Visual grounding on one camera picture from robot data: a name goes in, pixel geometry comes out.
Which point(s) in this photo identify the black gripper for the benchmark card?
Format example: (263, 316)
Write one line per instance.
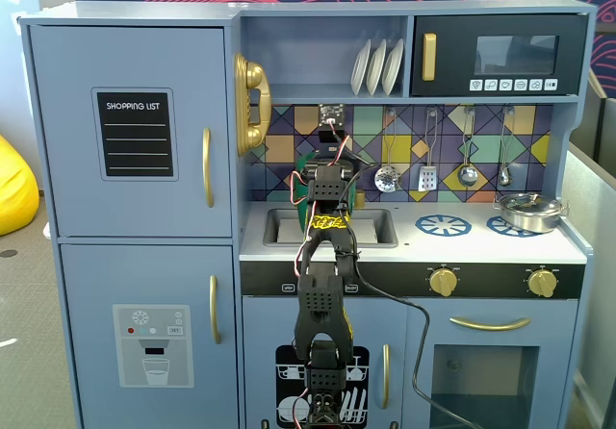
(329, 138)

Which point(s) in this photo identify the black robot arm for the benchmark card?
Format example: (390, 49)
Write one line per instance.
(320, 304)

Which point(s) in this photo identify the steel pot with lid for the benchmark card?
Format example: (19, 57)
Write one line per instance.
(529, 212)

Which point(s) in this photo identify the metal skimmer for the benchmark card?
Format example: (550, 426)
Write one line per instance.
(387, 179)

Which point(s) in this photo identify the grey sink basin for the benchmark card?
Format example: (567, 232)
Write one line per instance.
(375, 229)

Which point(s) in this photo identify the gold toy telephone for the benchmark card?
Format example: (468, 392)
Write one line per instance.
(252, 111)

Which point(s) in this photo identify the white toy plate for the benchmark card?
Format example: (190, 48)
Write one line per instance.
(393, 66)
(360, 70)
(376, 68)

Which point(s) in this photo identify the metal slotted spatula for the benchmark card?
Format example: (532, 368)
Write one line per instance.
(427, 178)

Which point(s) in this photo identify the metal ladle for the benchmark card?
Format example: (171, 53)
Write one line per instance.
(468, 174)

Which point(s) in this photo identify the blue dishwasher door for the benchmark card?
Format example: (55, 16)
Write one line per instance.
(269, 318)

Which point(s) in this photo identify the gold stove knob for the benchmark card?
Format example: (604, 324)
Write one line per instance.
(542, 283)
(443, 282)

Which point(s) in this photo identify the metal spoon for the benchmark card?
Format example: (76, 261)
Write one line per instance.
(504, 175)

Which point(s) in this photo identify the black shopping list board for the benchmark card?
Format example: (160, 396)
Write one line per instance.
(137, 159)

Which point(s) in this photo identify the black toy microwave door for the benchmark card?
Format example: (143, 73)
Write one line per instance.
(457, 30)

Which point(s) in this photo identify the blue toy kitchen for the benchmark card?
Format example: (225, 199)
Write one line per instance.
(144, 54)

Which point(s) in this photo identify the blue fridge door with chalkboard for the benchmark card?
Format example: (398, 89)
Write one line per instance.
(62, 198)

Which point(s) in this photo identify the blue fridge door with dispenser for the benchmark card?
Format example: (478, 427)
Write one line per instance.
(86, 280)

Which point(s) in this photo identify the blue oven door with window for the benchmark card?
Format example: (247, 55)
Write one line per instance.
(553, 313)

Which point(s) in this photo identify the pale blue desk divider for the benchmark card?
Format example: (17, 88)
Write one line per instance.
(594, 256)

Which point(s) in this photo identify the yellow beanbag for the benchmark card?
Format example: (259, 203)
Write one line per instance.
(14, 188)

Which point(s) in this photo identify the small wrist camera board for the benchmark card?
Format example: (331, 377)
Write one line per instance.
(332, 114)

